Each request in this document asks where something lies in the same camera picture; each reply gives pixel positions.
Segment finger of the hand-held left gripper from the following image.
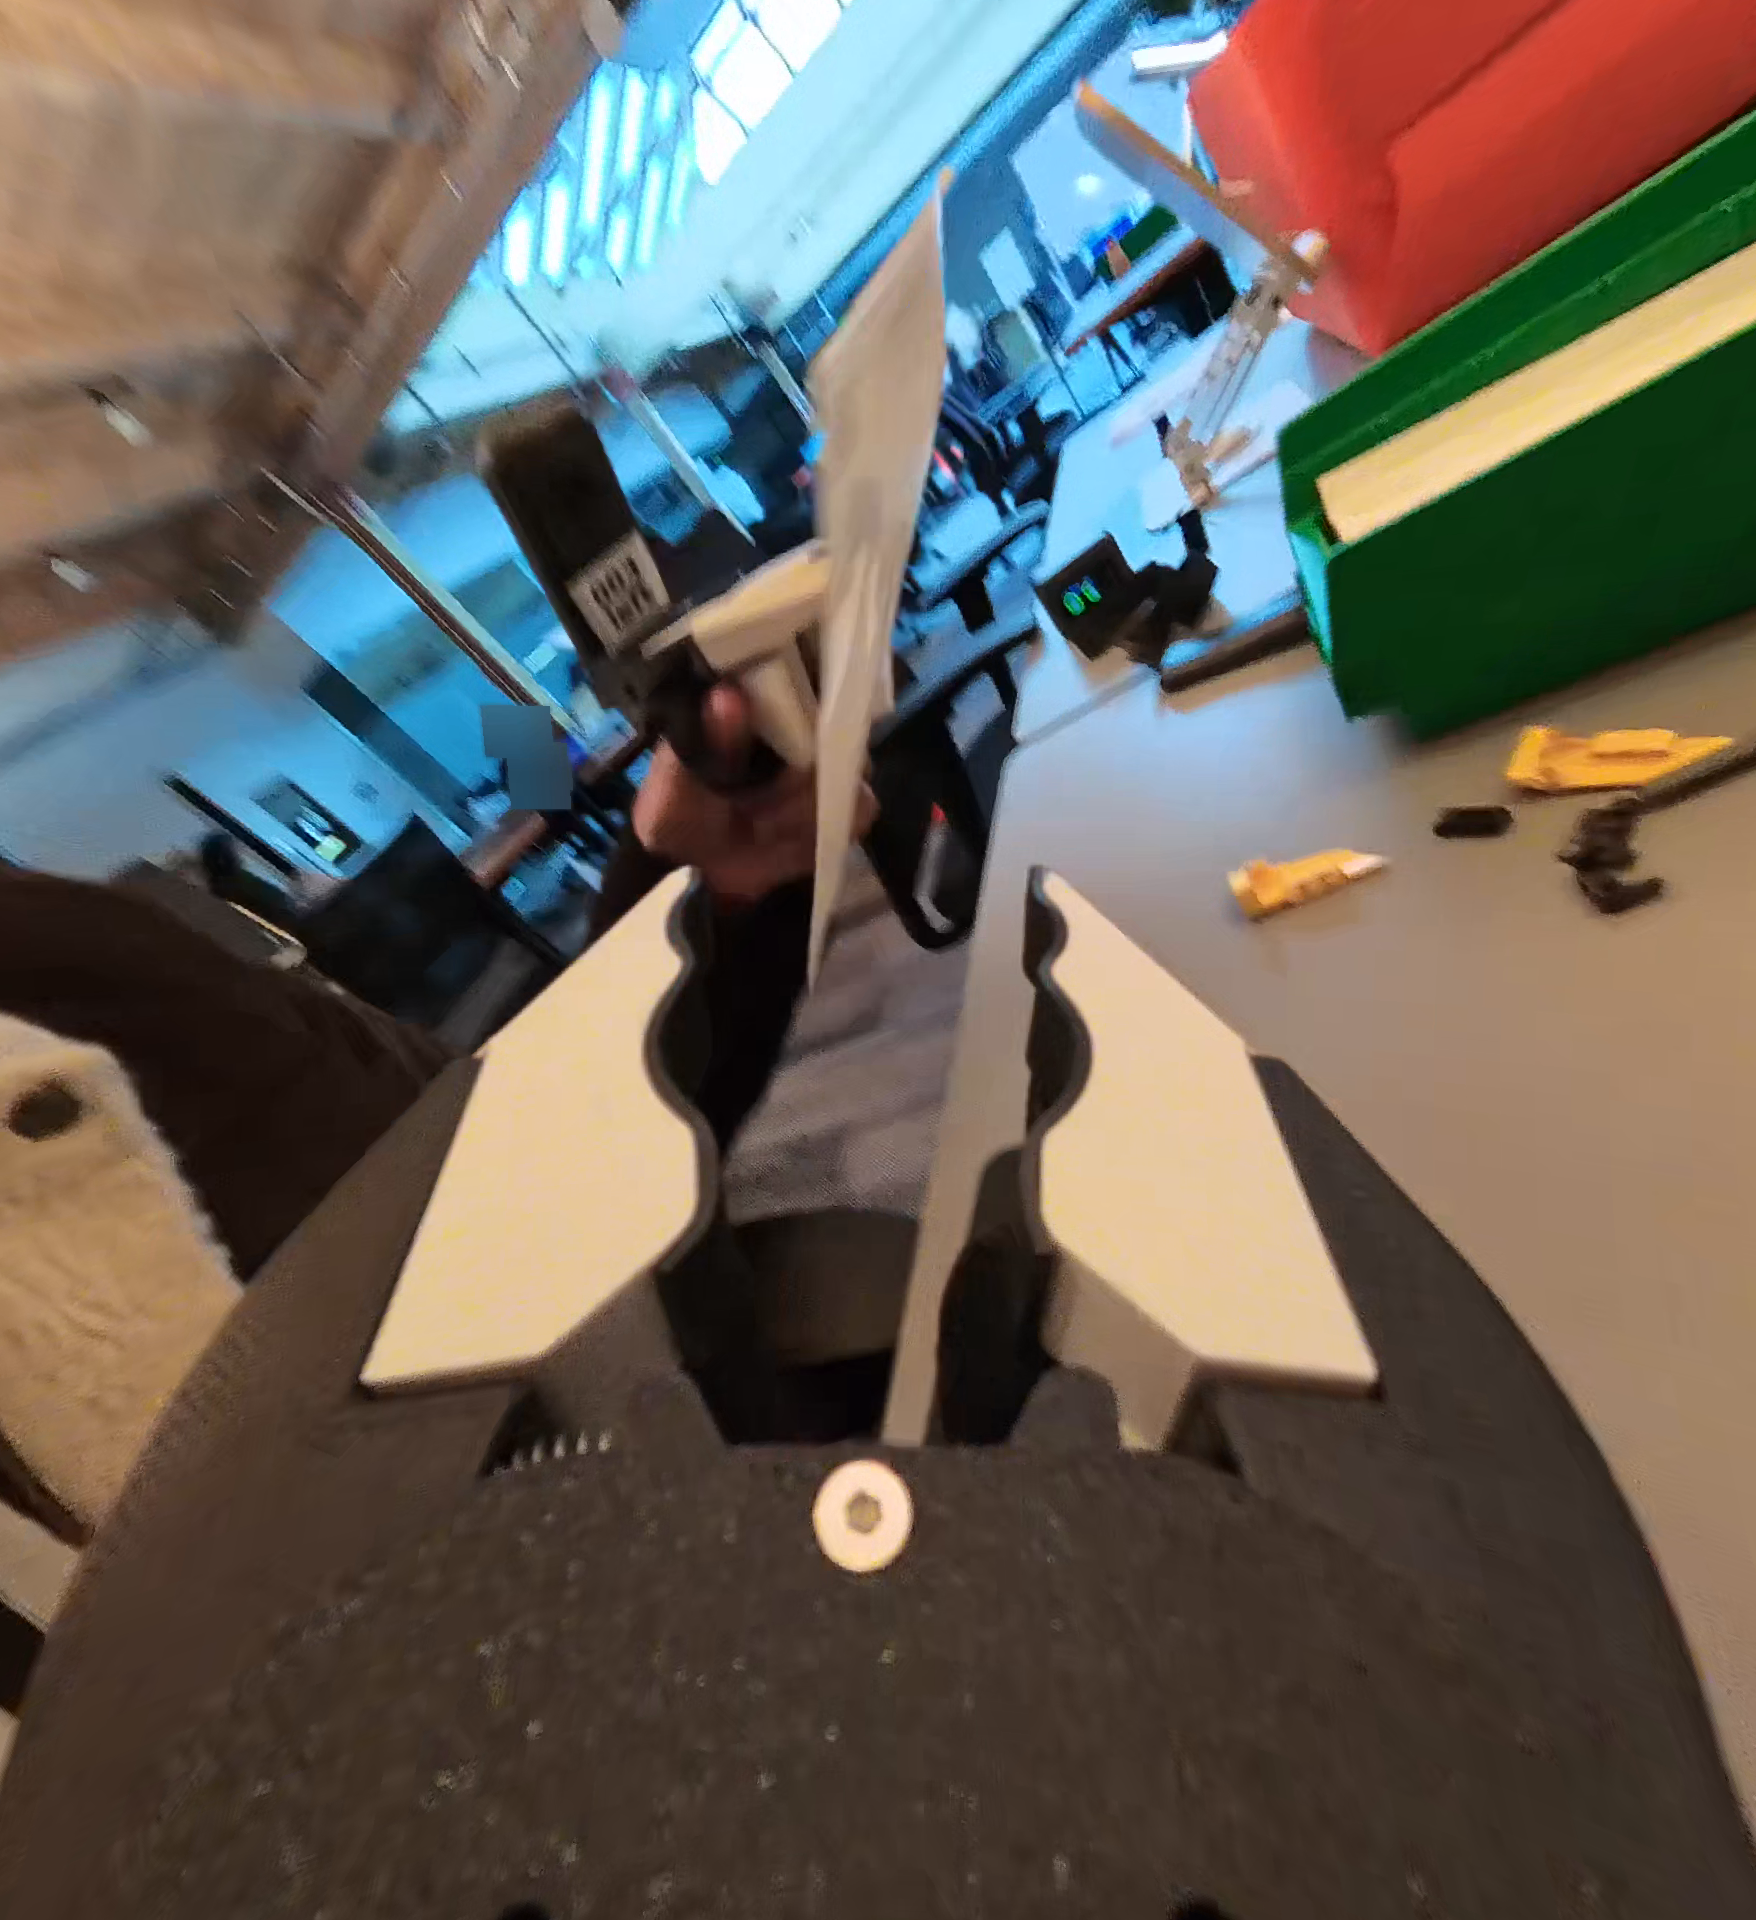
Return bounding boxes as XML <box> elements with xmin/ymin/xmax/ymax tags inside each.
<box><xmin>642</xmin><ymin>548</ymin><xmax>837</xmax><ymax>758</ymax></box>

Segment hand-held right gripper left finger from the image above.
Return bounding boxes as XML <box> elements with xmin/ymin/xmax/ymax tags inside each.
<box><xmin>358</xmin><ymin>870</ymin><xmax>721</xmax><ymax>1399</ymax></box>

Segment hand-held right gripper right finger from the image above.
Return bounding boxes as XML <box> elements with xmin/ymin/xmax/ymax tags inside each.
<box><xmin>1017</xmin><ymin>870</ymin><xmax>1375</xmax><ymax>1456</ymax></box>

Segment colourful sticker sheet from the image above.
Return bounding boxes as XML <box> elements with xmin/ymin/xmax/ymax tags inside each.
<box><xmin>803</xmin><ymin>165</ymin><xmax>960</xmax><ymax>995</ymax></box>

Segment person's left forearm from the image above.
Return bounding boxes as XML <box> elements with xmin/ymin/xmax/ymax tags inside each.
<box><xmin>587</xmin><ymin>840</ymin><xmax>824</xmax><ymax>1149</ymax></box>

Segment grey desk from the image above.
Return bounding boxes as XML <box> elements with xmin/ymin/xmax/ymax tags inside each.
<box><xmin>878</xmin><ymin>336</ymin><xmax>1756</xmax><ymax>1920</ymax></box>

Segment person's left hand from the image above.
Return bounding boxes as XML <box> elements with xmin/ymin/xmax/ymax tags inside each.
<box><xmin>630</xmin><ymin>686</ymin><xmax>883</xmax><ymax>904</ymax></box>

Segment grey trousers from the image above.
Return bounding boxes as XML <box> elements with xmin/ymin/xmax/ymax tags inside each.
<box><xmin>721</xmin><ymin>898</ymin><xmax>969</xmax><ymax>1219</ymax></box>

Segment black device green lights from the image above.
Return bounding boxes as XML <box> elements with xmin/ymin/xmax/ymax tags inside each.
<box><xmin>1036</xmin><ymin>528</ymin><xmax>1219</xmax><ymax>667</ymax></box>

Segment small yellow brick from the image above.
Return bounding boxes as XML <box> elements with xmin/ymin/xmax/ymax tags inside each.
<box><xmin>1224</xmin><ymin>841</ymin><xmax>1394</xmax><ymax>921</ymax></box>

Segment skylight window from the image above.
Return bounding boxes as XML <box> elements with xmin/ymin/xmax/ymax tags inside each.
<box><xmin>497</xmin><ymin>0</ymin><xmax>849</xmax><ymax>289</ymax></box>

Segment cluster of black connectors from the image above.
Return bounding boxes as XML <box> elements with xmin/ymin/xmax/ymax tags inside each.
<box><xmin>1556</xmin><ymin>795</ymin><xmax>1669</xmax><ymax>916</ymax></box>

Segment yellow brick with black axle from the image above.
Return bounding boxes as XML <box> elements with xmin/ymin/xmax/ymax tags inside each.
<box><xmin>1509</xmin><ymin>700</ymin><xmax>1756</xmax><ymax>800</ymax></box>

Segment green plastic bin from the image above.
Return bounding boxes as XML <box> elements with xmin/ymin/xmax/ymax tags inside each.
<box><xmin>1277</xmin><ymin>57</ymin><xmax>1756</xmax><ymax>736</ymax></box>

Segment pale flat board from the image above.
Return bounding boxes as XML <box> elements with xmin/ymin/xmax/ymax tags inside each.
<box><xmin>1315</xmin><ymin>199</ymin><xmax>1756</xmax><ymax>548</ymax></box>

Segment red carry box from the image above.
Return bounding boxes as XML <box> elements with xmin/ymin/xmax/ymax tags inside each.
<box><xmin>1190</xmin><ymin>0</ymin><xmax>1756</xmax><ymax>354</ymax></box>

